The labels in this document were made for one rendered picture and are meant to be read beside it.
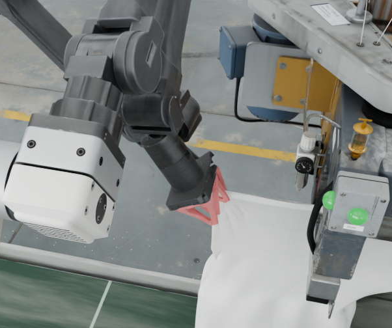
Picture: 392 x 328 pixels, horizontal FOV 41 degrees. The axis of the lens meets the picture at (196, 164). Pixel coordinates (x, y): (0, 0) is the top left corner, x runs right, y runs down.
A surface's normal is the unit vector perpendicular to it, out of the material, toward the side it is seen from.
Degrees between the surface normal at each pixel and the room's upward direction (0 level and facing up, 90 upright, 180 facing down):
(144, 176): 0
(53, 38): 46
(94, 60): 33
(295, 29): 90
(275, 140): 0
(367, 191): 0
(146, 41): 77
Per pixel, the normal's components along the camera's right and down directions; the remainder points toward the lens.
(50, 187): -0.09, -0.33
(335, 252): -0.22, 0.64
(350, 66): -0.90, 0.28
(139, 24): -0.33, -0.39
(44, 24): 0.47, -0.14
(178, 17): 0.90, 0.05
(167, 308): 0.02, -0.75
